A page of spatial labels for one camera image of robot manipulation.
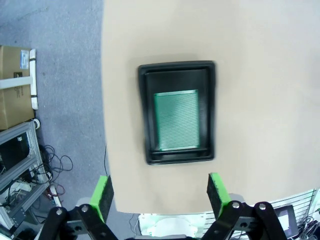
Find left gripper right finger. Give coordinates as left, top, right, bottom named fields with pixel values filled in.
left=202, top=172, right=287, bottom=240

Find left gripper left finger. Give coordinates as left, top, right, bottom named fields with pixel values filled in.
left=37, top=175, right=118, bottom=240

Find green perforated circuit board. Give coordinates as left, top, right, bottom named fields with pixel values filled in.
left=153, top=89, right=201, bottom=153

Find black plastic ESD tray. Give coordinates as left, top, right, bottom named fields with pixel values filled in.
left=137, top=59, right=217, bottom=166

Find black tablet with screen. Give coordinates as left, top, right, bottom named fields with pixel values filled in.
left=273, top=204, right=300, bottom=238

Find large brown cardboard box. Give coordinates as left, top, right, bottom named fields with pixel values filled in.
left=0, top=44, right=35, bottom=131

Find tangled black floor cables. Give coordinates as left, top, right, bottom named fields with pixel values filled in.
left=37, top=144, right=74, bottom=176

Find aluminium profile frame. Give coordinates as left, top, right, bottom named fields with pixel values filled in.
left=0, top=121, right=51, bottom=237

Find white cable duct strip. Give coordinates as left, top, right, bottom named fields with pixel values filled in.
left=29, top=48, right=41, bottom=111

